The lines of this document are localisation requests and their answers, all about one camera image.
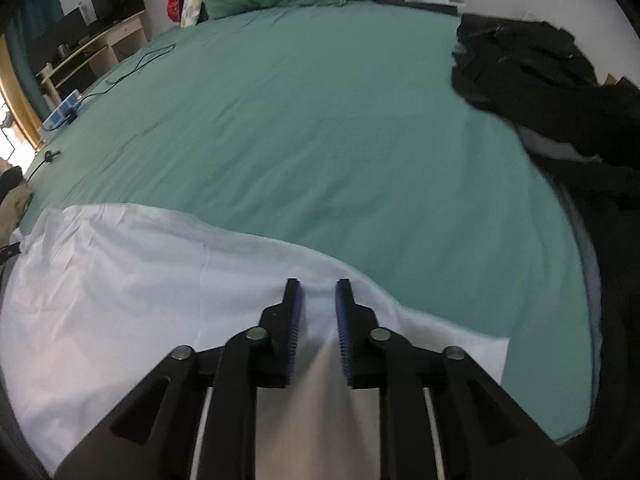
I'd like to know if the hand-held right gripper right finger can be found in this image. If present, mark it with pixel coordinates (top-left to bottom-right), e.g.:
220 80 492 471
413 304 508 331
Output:
334 279 583 480

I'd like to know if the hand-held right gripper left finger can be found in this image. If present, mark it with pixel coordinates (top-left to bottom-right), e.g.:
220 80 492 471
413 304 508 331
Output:
55 278 304 480

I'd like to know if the white hooded jacket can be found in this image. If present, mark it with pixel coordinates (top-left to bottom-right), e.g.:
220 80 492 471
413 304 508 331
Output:
0 203 511 480

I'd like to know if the folded black garment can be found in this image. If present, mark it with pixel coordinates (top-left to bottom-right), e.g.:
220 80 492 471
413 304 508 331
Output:
0 167 23 202

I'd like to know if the glass balcony door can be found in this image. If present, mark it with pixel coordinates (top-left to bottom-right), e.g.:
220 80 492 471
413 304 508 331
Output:
0 95 23 161

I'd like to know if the blue and white power strip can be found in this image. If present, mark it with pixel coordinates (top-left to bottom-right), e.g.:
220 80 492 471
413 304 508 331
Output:
42 89 83 131

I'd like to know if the yellow curtain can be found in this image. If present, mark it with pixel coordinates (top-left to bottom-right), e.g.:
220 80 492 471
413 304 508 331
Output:
0 35 43 151

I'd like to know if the teal curtain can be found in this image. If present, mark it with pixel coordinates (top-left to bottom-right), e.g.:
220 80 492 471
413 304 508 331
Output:
10 0 63 116

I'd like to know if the light wooden desk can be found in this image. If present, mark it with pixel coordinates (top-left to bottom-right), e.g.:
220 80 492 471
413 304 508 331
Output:
35 10 151 111

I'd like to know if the black monitor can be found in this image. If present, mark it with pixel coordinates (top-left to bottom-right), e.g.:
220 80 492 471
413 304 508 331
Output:
27 7 90 61

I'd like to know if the pale green tissue pack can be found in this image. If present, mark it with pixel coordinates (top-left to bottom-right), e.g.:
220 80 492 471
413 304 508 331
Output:
180 0 204 28

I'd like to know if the spread black garment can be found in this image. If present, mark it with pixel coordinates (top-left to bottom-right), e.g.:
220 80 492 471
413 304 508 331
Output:
520 77 640 461

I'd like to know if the crumpled black jacket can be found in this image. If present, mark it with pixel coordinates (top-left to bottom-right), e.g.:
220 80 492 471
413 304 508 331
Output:
451 12 601 161

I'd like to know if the black cable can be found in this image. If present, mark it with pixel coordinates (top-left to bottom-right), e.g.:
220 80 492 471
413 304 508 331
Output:
77 44 177 107
25 147 63 181

